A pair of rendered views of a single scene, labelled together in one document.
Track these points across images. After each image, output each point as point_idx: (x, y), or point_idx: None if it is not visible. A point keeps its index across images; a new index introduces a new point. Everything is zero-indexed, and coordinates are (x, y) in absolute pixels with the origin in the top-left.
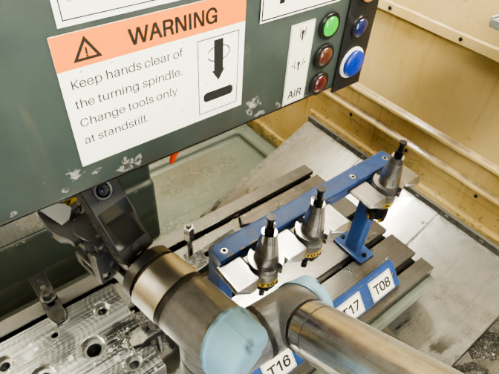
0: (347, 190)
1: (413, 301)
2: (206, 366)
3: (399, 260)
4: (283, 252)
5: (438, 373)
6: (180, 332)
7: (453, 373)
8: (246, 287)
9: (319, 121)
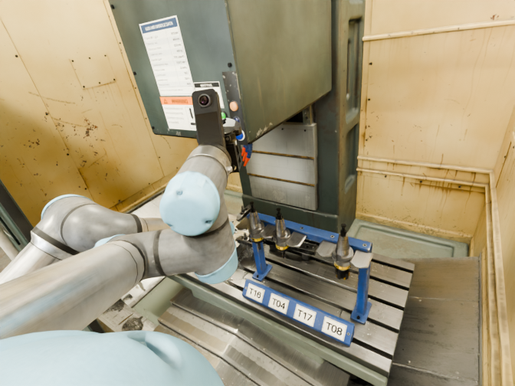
0: (322, 239)
1: (359, 375)
2: None
3: (374, 344)
4: (263, 230)
5: (159, 218)
6: None
7: (158, 220)
8: (239, 227)
9: (481, 260)
